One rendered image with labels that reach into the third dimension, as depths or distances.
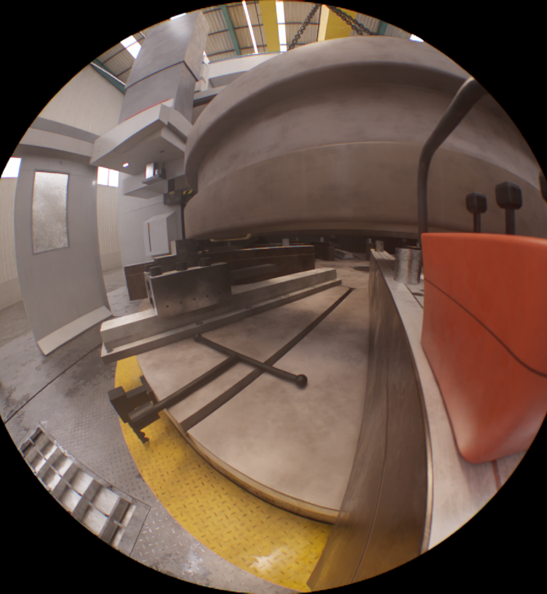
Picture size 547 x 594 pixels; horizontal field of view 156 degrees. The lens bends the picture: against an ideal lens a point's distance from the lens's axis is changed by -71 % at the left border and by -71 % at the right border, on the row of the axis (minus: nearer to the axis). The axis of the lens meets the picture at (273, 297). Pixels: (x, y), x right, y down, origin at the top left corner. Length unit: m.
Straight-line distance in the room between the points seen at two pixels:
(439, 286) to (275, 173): 0.69
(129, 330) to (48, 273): 1.93
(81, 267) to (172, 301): 2.25
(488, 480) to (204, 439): 0.59
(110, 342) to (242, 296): 0.86
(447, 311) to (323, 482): 0.45
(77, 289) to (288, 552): 3.09
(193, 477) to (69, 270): 2.68
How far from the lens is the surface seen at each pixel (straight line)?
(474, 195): 0.23
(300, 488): 0.52
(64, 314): 2.96
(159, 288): 1.01
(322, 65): 0.99
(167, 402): 0.72
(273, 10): 11.85
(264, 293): 1.42
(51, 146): 3.11
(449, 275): 0.17
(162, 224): 4.03
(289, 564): 0.80
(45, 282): 2.85
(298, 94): 1.10
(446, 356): 0.18
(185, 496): 0.90
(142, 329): 1.14
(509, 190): 0.19
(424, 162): 0.23
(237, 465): 0.55
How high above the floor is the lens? 0.80
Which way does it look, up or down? 17 degrees down
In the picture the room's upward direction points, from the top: 3 degrees counter-clockwise
